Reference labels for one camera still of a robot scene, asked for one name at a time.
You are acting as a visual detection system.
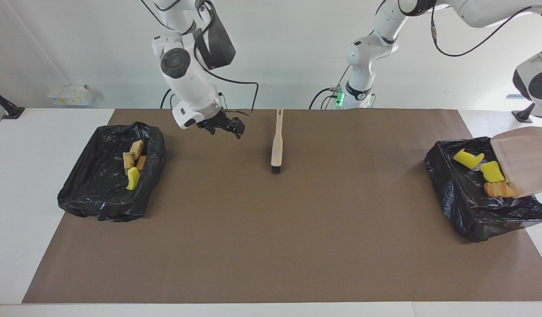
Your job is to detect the beige hand brush black bristles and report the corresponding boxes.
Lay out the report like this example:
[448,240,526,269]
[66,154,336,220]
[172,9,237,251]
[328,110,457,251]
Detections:
[271,109,284,174]

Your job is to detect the yellow sponge piece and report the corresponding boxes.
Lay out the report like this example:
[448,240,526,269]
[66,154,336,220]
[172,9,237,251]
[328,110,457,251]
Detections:
[453,149,486,170]
[479,161,506,183]
[126,167,141,191]

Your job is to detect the beige plastic dustpan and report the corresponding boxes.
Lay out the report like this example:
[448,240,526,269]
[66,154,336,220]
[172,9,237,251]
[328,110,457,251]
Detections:
[490,126,542,199]

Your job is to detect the black bag lined bin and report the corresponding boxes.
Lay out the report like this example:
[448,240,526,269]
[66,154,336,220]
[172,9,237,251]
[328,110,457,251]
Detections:
[57,122,167,222]
[424,136,542,243]

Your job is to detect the brown table mat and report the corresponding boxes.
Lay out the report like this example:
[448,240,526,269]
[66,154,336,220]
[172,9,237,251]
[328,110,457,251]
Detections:
[22,109,542,304]

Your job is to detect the black camera stand pole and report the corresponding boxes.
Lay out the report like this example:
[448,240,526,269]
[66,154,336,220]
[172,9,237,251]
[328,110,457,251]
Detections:
[512,103,537,123]
[0,84,26,120]

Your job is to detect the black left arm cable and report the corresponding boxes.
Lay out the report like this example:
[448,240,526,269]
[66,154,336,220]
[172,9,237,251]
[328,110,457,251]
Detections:
[431,0,542,58]

